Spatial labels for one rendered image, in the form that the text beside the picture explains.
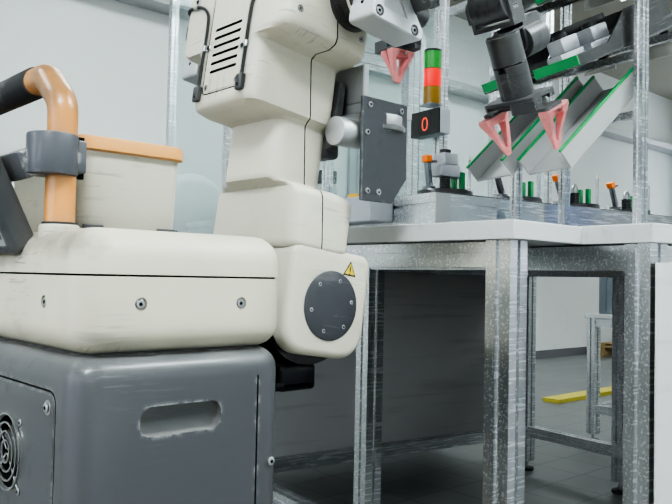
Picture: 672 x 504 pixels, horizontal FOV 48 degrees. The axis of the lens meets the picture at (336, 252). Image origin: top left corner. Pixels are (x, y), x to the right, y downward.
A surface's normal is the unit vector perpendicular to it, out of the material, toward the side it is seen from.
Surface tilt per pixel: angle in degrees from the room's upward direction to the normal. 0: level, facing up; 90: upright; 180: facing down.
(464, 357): 90
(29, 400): 90
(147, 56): 90
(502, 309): 90
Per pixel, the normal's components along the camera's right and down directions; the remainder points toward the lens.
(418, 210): -0.83, -0.04
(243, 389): 0.67, -0.01
